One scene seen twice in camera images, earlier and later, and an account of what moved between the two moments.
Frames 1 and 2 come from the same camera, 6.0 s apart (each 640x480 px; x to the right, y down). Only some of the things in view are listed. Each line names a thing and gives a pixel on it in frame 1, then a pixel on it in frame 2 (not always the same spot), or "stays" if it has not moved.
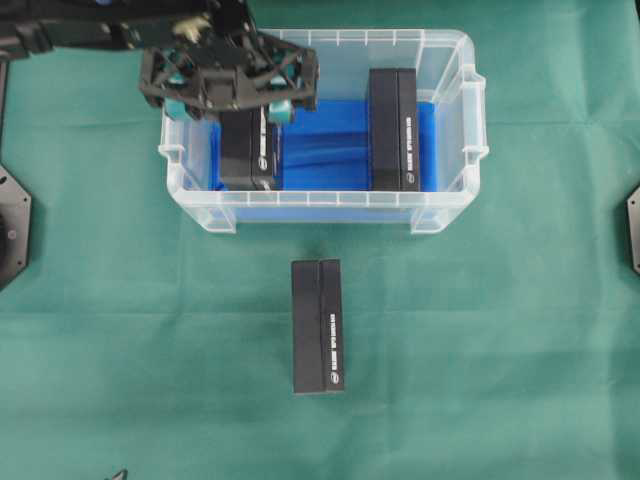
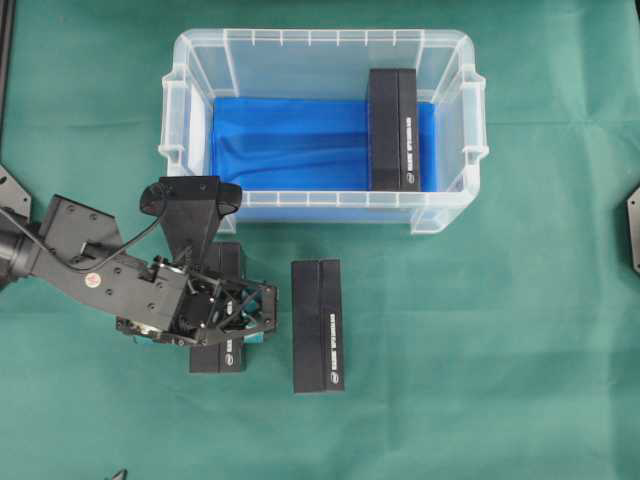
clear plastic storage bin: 396,138 stays
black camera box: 317,330 stays
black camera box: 247,149 → 224,353
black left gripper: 232,75 → 218,309
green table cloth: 506,348 stays
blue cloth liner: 324,145 stays
